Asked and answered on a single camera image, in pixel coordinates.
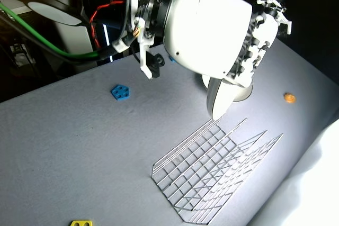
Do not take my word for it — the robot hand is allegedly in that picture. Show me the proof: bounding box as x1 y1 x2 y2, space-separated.
264 11 280 49
163 0 270 88

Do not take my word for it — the white ceramic plate dark rim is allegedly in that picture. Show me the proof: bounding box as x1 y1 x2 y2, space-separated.
201 74 254 103
206 77 240 121

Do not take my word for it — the orange toy bread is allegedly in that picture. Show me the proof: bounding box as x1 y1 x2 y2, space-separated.
283 92 297 104

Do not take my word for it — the blue pentagon block with holes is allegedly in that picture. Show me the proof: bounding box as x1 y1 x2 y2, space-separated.
110 85 132 102

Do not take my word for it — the grey table cloth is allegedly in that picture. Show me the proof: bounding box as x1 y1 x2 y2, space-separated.
0 38 339 226

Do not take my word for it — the yellow block with holes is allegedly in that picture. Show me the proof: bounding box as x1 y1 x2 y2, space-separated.
69 220 95 226

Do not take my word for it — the red twisted wire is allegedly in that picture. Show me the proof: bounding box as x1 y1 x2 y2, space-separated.
89 0 125 49

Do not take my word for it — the silver wire dish rack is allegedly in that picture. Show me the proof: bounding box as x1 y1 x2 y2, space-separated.
150 116 284 224

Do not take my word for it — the thick green cable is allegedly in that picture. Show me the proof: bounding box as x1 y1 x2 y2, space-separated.
0 2 102 59

